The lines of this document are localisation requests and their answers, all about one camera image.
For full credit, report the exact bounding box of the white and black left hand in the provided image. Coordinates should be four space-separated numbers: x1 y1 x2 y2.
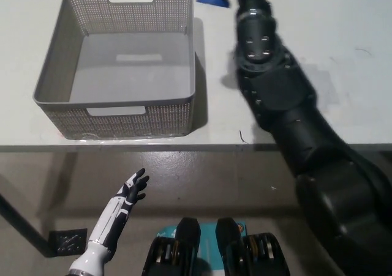
68 168 151 274

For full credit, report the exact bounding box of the black table foot plate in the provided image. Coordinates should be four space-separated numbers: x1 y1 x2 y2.
48 227 89 256

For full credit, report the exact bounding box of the black metal table leg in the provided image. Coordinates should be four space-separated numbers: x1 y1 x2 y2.
0 193 53 258

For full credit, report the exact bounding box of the grey perforated plastic basket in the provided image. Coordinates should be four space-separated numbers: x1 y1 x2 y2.
32 0 197 140

